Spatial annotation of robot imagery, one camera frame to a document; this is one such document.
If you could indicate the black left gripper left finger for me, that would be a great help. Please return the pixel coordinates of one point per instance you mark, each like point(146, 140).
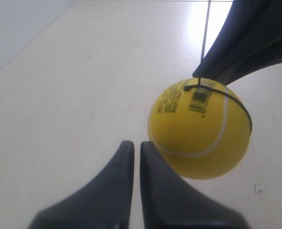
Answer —
point(104, 203)

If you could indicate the yellow tennis ball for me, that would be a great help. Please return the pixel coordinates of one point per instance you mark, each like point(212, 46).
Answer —
point(200, 127)

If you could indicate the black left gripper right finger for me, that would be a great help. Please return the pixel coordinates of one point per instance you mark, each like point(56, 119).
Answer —
point(168, 202)

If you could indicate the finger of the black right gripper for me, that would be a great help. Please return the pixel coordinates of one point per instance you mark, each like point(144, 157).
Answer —
point(249, 40)

